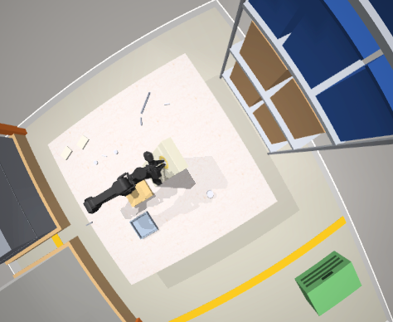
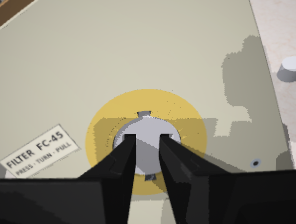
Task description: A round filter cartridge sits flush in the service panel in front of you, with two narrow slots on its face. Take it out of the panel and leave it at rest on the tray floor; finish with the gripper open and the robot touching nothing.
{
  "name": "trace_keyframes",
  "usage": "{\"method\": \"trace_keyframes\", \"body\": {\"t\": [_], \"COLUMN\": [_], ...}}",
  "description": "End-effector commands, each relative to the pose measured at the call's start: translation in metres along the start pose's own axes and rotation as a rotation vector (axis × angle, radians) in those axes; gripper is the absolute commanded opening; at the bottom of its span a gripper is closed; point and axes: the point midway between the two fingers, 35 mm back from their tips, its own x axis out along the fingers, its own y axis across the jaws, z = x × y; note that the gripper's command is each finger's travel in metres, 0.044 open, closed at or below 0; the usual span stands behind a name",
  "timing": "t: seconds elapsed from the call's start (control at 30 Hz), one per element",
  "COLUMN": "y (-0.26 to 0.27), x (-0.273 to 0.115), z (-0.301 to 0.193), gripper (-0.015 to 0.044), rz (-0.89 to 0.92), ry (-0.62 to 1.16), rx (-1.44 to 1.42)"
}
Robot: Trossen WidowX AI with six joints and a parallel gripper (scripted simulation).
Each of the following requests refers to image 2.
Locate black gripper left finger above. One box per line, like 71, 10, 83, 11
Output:
0, 134, 136, 224

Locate grey cylinder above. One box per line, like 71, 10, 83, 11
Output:
277, 57, 296, 82

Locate white round cartridge with two slots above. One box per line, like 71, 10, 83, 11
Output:
113, 111, 181, 174

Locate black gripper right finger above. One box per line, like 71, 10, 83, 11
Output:
159, 134, 296, 224

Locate beige service panel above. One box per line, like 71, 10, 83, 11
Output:
0, 0, 293, 179

